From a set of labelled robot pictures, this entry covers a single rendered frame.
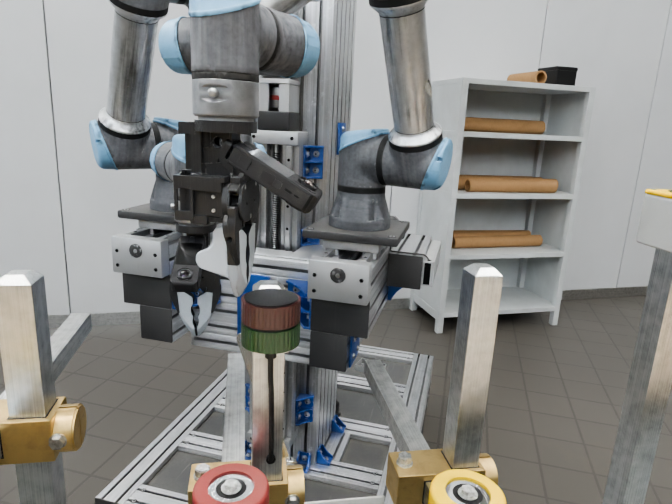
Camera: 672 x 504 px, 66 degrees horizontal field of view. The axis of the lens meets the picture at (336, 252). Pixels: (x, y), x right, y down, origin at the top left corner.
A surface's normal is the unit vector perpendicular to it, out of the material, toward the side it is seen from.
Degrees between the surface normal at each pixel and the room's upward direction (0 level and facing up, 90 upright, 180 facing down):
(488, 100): 90
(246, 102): 90
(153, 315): 90
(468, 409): 90
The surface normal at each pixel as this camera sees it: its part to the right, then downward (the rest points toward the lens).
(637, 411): -0.98, 0.00
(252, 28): 0.87, 0.16
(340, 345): -0.26, 0.23
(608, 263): 0.26, 0.26
